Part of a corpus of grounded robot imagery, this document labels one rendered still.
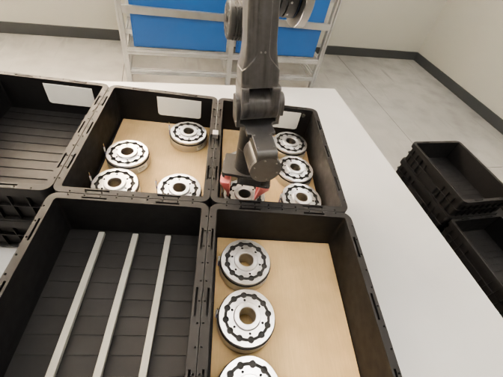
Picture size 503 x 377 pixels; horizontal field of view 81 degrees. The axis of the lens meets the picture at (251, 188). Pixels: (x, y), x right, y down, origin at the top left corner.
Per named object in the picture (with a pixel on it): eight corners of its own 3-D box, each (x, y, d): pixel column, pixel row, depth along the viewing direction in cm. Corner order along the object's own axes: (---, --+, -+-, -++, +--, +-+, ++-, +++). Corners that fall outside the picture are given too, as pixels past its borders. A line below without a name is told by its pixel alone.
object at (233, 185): (226, 178, 75) (226, 176, 75) (265, 184, 76) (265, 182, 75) (220, 209, 68) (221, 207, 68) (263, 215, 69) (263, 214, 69)
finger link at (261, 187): (263, 210, 69) (272, 182, 62) (233, 206, 68) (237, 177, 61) (263, 189, 73) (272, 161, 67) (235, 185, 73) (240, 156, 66)
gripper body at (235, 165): (269, 185, 63) (276, 160, 58) (221, 179, 62) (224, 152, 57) (269, 165, 67) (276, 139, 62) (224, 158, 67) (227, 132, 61)
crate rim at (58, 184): (111, 91, 84) (110, 84, 82) (217, 104, 88) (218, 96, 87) (53, 199, 57) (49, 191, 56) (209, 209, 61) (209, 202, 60)
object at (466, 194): (372, 198, 181) (412, 141, 149) (412, 195, 189) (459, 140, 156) (407, 256, 156) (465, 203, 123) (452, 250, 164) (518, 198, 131)
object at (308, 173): (274, 155, 84) (275, 154, 84) (308, 158, 86) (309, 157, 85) (279, 182, 77) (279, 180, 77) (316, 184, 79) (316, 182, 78)
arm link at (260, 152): (281, 86, 53) (233, 88, 51) (301, 125, 45) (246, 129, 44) (272, 139, 62) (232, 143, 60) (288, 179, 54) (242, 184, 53)
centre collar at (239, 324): (234, 301, 54) (235, 299, 54) (261, 304, 54) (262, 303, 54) (231, 329, 51) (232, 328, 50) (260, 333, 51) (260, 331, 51)
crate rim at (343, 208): (218, 104, 88) (218, 96, 87) (314, 115, 92) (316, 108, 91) (209, 209, 61) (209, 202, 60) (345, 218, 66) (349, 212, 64)
